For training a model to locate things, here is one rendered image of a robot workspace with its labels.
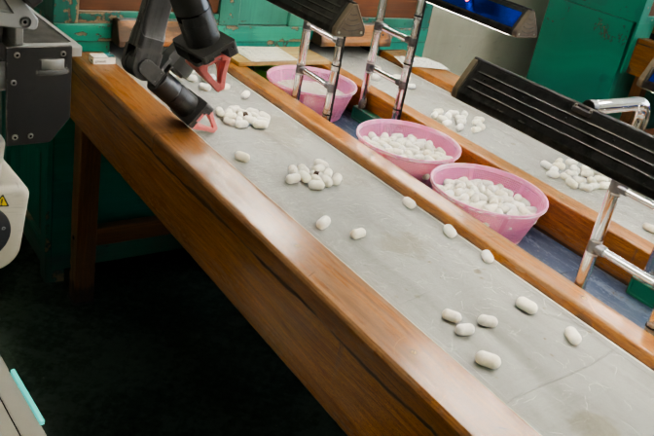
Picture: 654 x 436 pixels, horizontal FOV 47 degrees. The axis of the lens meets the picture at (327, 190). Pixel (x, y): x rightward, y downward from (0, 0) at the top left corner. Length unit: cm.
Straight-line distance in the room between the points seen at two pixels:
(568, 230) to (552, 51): 277
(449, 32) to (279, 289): 324
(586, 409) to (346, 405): 35
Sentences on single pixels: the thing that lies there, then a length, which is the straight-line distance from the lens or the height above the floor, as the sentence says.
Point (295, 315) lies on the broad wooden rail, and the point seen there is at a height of 69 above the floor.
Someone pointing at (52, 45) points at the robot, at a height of 104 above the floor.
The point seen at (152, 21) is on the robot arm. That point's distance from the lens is 162.
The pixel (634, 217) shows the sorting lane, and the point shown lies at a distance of 189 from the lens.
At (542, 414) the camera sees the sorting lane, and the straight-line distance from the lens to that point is 113.
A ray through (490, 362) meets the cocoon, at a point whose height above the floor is 75.
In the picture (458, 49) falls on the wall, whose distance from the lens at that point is 450.
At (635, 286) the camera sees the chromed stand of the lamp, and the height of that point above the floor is 70.
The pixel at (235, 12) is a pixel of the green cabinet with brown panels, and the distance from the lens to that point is 237.
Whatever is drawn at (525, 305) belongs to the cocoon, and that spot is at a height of 76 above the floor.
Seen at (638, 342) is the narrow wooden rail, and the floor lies 76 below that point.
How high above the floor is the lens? 140
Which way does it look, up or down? 25 degrees down
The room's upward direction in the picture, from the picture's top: 11 degrees clockwise
